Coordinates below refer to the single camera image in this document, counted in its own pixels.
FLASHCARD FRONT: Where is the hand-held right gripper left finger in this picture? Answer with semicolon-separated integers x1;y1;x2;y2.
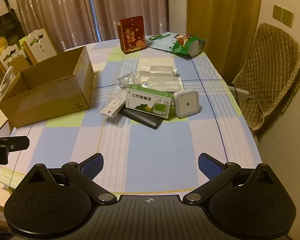
22;152;118;207

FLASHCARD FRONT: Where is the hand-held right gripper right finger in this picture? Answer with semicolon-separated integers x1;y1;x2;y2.
182;152;278;205

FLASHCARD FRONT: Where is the white remote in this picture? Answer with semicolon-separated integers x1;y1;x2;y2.
100;90;128;118

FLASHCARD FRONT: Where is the black remote control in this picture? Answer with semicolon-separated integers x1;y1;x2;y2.
119;107;164;130

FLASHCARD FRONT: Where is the green and white medicine box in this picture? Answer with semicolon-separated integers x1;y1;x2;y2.
125;85;174;119

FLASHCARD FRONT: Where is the clear plastic bag with hooks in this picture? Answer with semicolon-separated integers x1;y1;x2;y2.
116;72;141;88

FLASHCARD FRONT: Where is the checkered cloth-covered desktop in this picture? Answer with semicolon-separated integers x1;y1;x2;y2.
0;35;263;196

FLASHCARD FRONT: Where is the white crumpled plastic bag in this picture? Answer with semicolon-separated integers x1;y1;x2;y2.
0;66;22;98

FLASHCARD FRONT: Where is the white square night light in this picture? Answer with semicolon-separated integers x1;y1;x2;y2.
173;89;201;119

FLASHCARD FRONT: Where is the small brown cardboard box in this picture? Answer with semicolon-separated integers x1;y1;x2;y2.
9;54;31;73

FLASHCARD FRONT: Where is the small white carved chair back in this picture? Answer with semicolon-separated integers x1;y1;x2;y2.
0;43;28;76

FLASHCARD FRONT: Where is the white power strip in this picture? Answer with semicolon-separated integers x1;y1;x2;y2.
227;85;250;102

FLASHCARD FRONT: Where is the large white carved chair back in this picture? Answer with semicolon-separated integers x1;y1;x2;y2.
22;28;57;63

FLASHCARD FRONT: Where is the clear plastic box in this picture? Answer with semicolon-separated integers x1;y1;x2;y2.
144;76;184;92

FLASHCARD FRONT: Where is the black folding step ladder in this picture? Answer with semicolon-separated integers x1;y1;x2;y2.
0;0;27;46

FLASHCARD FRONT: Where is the chair with quilted cover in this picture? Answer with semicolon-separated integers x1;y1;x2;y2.
232;22;300;132

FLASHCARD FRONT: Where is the green printed snack bag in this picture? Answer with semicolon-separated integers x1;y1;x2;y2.
146;32;206;58

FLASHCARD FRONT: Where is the mauve shiny curtain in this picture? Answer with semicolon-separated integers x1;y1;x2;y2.
13;0;170;53

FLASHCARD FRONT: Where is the red gift box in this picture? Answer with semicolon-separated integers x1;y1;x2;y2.
120;16;147;55

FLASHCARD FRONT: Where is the yellow curtain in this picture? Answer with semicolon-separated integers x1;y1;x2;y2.
186;0;263;81

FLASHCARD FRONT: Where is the white power cable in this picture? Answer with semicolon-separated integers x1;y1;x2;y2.
247;96;265;126

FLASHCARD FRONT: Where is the wall socket plate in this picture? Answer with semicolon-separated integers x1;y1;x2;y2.
272;4;295;27

